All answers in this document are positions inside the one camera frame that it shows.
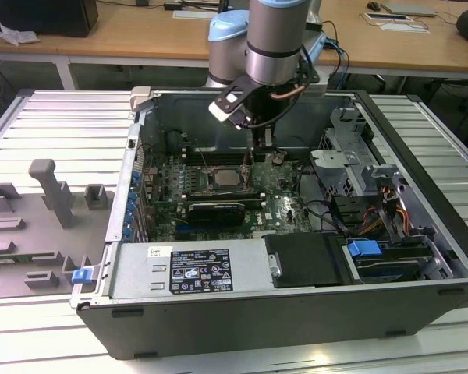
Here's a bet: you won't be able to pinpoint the metal socket cover frame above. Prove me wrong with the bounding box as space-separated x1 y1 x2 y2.
241 150 256 186

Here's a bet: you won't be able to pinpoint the silver square CPU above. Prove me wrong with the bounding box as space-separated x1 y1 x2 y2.
211 169 239 188

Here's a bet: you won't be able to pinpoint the RAM slot white clips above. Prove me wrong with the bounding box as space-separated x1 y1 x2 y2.
183 149 246 155
183 192 267 197
182 198 268 205

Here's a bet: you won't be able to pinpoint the CPU socket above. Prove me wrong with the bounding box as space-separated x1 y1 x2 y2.
185 164 255 196

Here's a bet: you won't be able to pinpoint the grey metal drive cage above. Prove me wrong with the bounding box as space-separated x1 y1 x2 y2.
307 107 406 196

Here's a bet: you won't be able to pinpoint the green motherboard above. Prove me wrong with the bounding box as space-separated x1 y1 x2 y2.
140 150 317 241

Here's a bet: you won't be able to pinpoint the black graphics card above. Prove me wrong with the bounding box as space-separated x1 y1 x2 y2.
186 200 246 228

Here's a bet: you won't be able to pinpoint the white paper sheet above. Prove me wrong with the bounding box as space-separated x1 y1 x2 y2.
172 9 219 20

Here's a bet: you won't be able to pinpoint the black plastic shroud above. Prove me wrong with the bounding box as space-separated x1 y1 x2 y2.
264 232 354 289

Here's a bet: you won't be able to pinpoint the wooden top desk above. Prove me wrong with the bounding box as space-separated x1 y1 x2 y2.
0 0 468 93

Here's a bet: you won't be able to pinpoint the hard disk in blue carrier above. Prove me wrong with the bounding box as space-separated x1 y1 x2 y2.
345 239 434 284

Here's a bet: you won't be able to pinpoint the flat grey laptop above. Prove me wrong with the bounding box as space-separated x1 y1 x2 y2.
380 2 438 18

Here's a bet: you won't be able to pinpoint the grey power supply unit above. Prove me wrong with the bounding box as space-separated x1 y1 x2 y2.
108 238 276 301

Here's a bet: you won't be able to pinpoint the open black PC case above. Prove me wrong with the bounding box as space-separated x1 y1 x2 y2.
69 86 468 362

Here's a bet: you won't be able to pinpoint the large black box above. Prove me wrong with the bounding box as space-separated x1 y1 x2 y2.
0 0 99 39

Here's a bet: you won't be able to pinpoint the blue plastic tab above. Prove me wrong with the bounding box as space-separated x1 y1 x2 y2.
72 266 94 285

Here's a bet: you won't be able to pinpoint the crumpled white paper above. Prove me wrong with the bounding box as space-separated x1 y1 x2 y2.
0 21 39 44

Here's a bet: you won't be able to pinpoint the grey parts rack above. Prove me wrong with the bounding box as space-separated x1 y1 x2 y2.
0 157 116 301

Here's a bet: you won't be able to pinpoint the green RAM stick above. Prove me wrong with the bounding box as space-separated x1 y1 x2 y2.
0 252 62 264

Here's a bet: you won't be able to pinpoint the copper coloured wrist cable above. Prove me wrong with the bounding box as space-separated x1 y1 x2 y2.
271 86 306 102

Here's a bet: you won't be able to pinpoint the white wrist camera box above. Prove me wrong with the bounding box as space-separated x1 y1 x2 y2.
208 76 257 132

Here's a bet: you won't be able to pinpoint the thin blue cable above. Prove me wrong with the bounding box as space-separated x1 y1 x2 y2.
327 38 345 91

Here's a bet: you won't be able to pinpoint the thin black cable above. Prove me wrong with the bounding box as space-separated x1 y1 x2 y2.
321 19 351 77

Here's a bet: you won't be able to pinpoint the grey case latch handle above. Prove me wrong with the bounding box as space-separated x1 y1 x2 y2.
129 86 152 112

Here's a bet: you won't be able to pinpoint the black cable bundle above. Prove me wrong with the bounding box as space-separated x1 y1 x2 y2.
296 161 360 239

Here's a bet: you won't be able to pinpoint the orange yellow wire bundle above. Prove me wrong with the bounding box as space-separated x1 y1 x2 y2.
362 205 410 237

